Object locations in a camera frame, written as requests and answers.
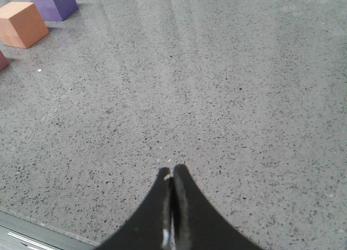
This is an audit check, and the grey metal frame rail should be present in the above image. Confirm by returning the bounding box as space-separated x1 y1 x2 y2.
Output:
1 211 95 249

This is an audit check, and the pink foam cube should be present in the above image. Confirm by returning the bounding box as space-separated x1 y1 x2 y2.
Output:
0 51 9 71

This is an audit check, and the purple foam cube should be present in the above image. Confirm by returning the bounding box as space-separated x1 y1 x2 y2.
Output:
30 0 78 21

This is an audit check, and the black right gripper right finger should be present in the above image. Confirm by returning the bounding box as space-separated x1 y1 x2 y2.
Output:
173 164 260 250

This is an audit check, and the orange foam cube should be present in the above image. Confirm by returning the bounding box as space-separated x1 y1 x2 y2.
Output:
1 2 49 49

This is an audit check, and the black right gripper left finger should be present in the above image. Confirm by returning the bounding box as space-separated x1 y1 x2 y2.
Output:
97 168 172 250

